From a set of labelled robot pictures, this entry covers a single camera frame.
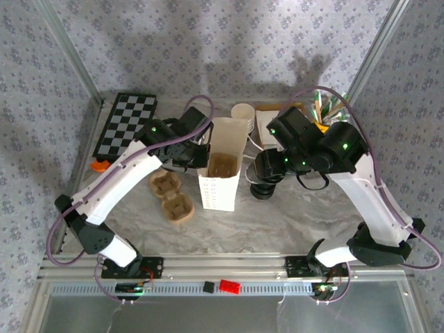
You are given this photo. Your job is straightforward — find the white paper takeout bag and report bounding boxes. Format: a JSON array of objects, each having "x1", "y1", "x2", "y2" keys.
[{"x1": 196, "y1": 117, "x2": 264, "y2": 212}]

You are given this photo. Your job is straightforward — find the box of white napkins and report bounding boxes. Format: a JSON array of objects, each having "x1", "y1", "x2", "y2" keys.
[{"x1": 255, "y1": 110, "x2": 278, "y2": 145}]

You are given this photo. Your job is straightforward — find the cardboard napkin box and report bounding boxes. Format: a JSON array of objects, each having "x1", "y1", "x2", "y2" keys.
[{"x1": 255, "y1": 102, "x2": 302, "y2": 146}]

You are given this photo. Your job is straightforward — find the black grey chessboard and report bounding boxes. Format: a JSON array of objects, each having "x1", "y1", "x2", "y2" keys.
[{"x1": 92, "y1": 92, "x2": 159, "y2": 160}]

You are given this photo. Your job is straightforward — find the red toy brick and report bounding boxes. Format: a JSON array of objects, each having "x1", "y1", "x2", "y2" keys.
[{"x1": 218, "y1": 279, "x2": 242, "y2": 295}]

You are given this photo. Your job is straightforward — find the thin black right gripper cable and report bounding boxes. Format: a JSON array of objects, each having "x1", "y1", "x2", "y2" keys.
[{"x1": 296, "y1": 171, "x2": 330, "y2": 191}]

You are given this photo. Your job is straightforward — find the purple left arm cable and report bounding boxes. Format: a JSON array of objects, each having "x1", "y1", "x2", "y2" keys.
[{"x1": 46, "y1": 95, "x2": 216, "y2": 302}]

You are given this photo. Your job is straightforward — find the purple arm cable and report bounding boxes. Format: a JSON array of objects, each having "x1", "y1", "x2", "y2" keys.
[
  {"x1": 284, "y1": 85, "x2": 443, "y2": 306},
  {"x1": 46, "y1": 95, "x2": 216, "y2": 302}
]

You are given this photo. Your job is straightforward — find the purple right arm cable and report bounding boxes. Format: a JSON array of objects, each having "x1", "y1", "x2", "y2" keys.
[{"x1": 284, "y1": 85, "x2": 443, "y2": 306}]

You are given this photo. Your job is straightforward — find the aluminium mounting rail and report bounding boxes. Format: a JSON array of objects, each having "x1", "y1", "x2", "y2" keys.
[{"x1": 37, "y1": 252, "x2": 416, "y2": 282}]

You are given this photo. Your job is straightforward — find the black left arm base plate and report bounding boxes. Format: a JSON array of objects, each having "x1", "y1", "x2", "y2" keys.
[{"x1": 100, "y1": 255, "x2": 164, "y2": 280}]

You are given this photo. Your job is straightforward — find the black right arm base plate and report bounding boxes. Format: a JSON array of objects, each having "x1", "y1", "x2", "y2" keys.
[{"x1": 284, "y1": 255, "x2": 350, "y2": 278}]

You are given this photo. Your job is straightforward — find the aluminium frame post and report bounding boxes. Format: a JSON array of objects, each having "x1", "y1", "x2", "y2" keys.
[
  {"x1": 34, "y1": 0, "x2": 105, "y2": 107},
  {"x1": 346, "y1": 0, "x2": 417, "y2": 103}
]

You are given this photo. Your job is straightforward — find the grey slotted cable duct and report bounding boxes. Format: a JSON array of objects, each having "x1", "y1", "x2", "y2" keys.
[{"x1": 65, "y1": 284, "x2": 315, "y2": 298}]

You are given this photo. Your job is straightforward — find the grey metal base plate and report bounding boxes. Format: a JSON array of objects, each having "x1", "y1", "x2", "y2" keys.
[{"x1": 44, "y1": 281, "x2": 422, "y2": 333}]

